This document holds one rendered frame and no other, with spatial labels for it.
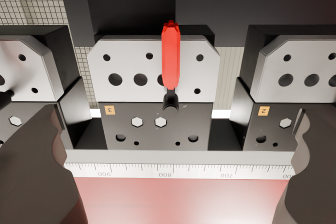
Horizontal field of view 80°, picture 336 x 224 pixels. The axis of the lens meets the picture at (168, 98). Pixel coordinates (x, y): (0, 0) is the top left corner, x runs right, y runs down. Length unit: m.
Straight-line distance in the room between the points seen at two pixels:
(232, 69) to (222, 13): 2.61
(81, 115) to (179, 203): 0.23
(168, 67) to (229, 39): 0.63
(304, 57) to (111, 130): 0.25
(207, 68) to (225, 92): 3.31
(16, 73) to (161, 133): 0.19
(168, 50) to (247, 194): 0.30
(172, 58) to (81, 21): 0.67
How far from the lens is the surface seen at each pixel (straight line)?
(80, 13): 0.83
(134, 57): 0.23
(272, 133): 0.32
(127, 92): 0.25
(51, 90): 0.29
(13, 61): 0.29
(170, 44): 0.19
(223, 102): 3.64
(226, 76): 3.41
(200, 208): 0.43
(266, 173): 0.38
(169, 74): 0.20
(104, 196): 0.42
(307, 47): 0.27
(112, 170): 0.36
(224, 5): 0.79
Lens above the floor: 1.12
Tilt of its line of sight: 30 degrees up
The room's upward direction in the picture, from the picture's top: 180 degrees clockwise
